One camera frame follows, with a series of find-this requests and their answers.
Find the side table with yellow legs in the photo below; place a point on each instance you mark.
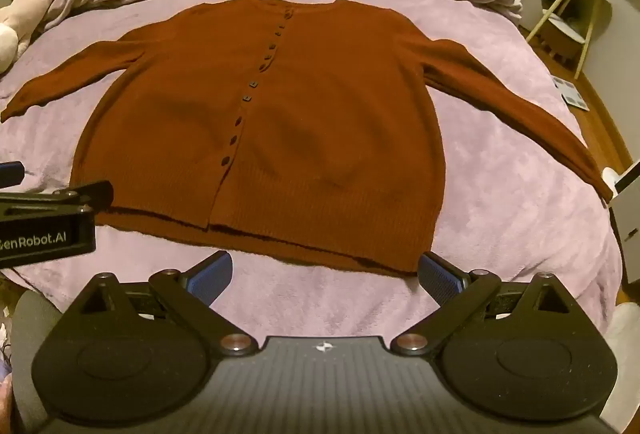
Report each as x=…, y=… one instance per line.
x=575, y=19

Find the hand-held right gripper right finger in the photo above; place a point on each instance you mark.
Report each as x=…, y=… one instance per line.
x=440, y=276

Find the rust brown knit cardigan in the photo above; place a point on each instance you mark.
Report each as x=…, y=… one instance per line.
x=300, y=114

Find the floor scale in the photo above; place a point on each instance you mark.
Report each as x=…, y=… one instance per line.
x=567, y=90

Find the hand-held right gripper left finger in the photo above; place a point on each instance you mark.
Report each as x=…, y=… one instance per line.
x=212, y=275

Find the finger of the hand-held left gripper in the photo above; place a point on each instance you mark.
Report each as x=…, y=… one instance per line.
x=11, y=173
x=65, y=196

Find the grey cloth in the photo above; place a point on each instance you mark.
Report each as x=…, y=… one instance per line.
x=32, y=364

